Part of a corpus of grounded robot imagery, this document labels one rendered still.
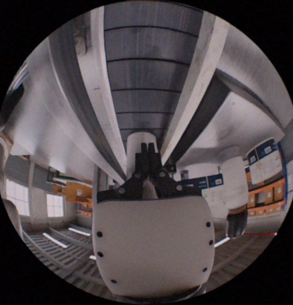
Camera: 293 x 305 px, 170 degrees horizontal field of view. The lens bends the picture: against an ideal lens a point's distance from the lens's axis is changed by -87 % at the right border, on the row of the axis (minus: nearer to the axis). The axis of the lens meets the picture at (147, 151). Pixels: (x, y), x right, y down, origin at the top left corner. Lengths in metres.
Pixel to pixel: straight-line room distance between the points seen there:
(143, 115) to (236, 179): 0.29
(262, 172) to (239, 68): 0.38
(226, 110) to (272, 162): 0.36
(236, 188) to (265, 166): 0.20
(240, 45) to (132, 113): 0.23
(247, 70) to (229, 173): 0.27
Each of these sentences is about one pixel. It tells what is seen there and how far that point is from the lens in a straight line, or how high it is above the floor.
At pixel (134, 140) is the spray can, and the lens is 0.17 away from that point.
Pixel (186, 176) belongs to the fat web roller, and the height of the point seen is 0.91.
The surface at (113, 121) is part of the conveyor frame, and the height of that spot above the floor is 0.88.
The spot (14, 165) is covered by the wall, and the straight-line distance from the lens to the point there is 5.69.
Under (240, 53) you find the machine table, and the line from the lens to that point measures 0.22.
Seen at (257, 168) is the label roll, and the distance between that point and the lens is 0.50.
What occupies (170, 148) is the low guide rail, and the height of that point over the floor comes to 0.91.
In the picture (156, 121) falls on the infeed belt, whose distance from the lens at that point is 0.17.
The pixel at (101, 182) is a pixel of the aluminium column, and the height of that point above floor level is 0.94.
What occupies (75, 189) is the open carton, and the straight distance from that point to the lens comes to 1.99.
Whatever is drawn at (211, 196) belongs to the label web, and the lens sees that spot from 0.54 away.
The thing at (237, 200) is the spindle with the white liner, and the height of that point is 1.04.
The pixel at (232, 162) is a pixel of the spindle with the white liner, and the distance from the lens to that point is 0.34.
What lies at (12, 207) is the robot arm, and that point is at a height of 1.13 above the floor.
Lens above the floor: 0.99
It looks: 24 degrees down
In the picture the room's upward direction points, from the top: 177 degrees clockwise
